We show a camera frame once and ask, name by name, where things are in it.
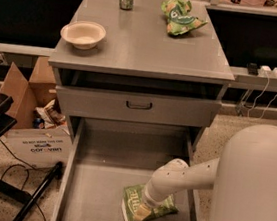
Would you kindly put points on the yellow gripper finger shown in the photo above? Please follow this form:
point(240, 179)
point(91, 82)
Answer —
point(142, 212)

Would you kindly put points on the closed grey top drawer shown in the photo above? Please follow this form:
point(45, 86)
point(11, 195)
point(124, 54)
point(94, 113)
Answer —
point(111, 105)

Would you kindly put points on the brown cardboard box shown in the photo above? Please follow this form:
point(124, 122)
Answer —
point(38, 147)

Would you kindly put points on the green jalapeno chip bag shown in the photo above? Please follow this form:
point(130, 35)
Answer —
point(132, 197)

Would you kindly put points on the black drawer handle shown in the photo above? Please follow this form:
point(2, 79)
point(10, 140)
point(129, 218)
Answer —
point(139, 106)

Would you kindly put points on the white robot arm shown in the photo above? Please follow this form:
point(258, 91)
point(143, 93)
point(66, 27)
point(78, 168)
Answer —
point(243, 179)

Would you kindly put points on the grey drawer cabinet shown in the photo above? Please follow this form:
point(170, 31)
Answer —
point(137, 55)

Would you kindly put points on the crumpled green chip bag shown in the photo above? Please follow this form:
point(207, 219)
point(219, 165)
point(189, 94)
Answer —
point(180, 21)

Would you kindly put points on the black power adapter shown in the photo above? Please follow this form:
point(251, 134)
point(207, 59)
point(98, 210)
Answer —
point(252, 69)

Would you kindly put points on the black stand leg left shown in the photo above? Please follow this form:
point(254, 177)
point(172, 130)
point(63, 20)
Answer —
point(55, 172)

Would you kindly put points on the trash in cardboard box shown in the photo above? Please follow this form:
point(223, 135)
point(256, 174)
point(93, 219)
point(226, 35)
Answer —
point(48, 116)

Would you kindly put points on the white paper bowl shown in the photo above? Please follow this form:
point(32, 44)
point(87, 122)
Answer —
point(83, 34)

